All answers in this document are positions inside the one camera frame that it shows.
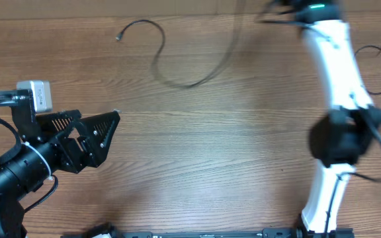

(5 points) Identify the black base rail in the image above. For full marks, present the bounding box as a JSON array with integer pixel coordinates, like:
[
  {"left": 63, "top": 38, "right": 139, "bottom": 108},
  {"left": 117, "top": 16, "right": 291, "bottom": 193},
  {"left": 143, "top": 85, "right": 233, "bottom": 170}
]
[{"left": 61, "top": 223, "right": 355, "bottom": 238}]

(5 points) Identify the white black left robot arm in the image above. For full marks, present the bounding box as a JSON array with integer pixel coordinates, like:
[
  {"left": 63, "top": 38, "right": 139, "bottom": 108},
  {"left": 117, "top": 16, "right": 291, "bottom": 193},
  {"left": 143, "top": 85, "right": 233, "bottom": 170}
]
[{"left": 0, "top": 110, "right": 120, "bottom": 237}]

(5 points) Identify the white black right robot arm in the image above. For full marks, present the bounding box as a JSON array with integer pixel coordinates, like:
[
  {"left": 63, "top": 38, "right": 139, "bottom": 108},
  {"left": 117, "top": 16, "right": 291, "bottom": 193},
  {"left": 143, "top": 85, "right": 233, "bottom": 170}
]
[{"left": 289, "top": 0, "right": 381, "bottom": 237}]

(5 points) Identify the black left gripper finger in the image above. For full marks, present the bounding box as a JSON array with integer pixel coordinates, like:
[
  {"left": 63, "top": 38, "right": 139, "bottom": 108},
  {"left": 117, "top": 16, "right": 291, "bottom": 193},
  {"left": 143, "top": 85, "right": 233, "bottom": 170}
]
[
  {"left": 36, "top": 110, "right": 81, "bottom": 140},
  {"left": 77, "top": 111, "right": 120, "bottom": 165}
]

